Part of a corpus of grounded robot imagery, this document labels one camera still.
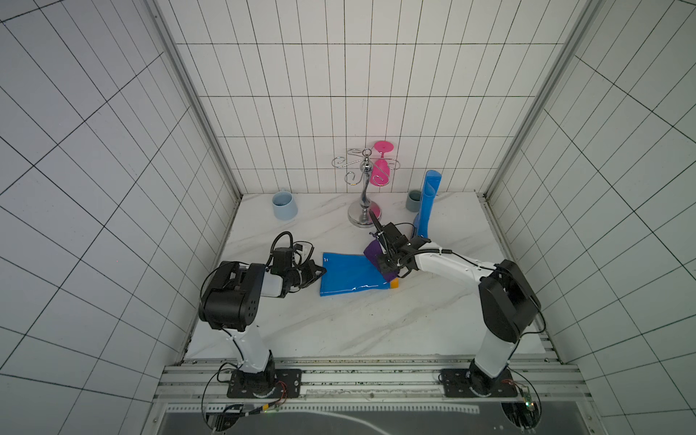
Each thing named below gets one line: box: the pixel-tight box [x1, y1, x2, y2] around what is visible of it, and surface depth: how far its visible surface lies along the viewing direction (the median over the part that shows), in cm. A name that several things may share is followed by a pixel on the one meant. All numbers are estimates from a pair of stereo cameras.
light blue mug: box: [271, 188, 299, 222], surface depth 114 cm
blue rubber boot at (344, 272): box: [319, 251, 391, 297], surface depth 94 cm
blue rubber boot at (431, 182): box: [413, 169, 443, 238], surface depth 92 cm
